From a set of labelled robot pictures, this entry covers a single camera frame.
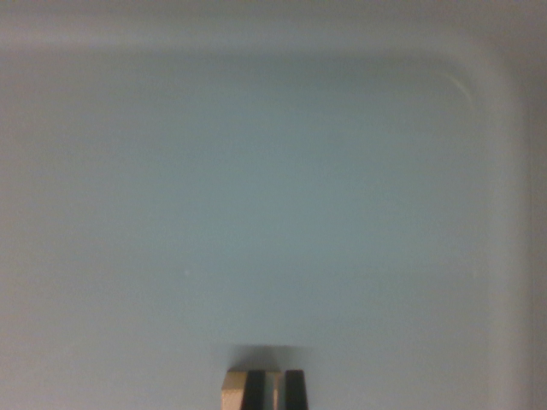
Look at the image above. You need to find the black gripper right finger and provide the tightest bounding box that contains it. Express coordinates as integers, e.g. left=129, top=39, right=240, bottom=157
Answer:
left=283, top=369, right=309, bottom=410

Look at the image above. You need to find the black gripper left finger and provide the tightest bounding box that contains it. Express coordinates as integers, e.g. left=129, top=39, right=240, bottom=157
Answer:
left=241, top=369, right=268, bottom=410

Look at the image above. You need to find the light wooden cube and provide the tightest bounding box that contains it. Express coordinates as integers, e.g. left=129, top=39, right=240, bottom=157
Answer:
left=221, top=368, right=285, bottom=410

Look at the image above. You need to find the pale blue plastic tray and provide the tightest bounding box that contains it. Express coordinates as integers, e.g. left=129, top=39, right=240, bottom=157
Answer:
left=0, top=0, right=547, bottom=410

